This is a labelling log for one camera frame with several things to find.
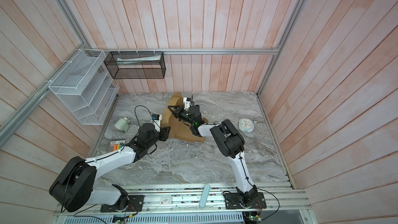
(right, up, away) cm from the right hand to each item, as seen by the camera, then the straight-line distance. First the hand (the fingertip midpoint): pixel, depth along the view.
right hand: (166, 108), depth 89 cm
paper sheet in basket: (-27, +28, 0) cm, 39 cm away
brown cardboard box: (+6, -14, +14) cm, 20 cm away
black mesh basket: (-24, +30, +15) cm, 41 cm away
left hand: (0, -12, -1) cm, 12 cm away
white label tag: (+2, -45, -16) cm, 48 cm away
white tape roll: (-29, -10, +6) cm, 31 cm away
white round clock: (+51, -11, +11) cm, 53 cm away
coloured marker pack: (-32, -22, +4) cm, 39 cm away
